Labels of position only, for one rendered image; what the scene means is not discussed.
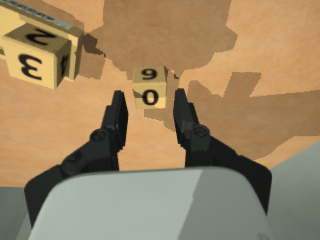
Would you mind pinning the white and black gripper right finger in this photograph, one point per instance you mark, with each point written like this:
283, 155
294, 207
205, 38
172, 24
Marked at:
201, 148

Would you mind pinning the tan wooden number cube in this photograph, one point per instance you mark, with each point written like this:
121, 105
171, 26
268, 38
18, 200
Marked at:
149, 87
36, 55

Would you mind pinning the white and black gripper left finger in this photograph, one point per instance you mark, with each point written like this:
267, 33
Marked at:
99, 154

